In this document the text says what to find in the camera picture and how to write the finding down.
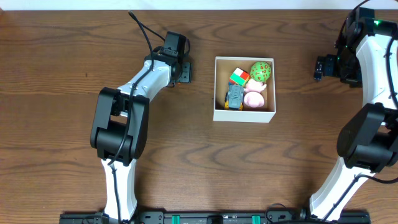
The yellow grey toy car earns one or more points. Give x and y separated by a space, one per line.
234 98

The pink white duck toy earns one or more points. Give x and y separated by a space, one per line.
253 94

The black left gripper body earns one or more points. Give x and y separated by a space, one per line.
185 72

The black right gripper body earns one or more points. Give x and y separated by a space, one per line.
347 67

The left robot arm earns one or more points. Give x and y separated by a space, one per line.
120 125

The white cardboard box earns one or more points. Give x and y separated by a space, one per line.
224 67

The multicolour puzzle cube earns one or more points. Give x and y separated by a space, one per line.
239 77

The green ball with red numbers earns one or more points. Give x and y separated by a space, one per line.
261 71

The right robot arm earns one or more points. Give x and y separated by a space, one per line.
366 58

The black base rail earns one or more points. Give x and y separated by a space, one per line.
158 217

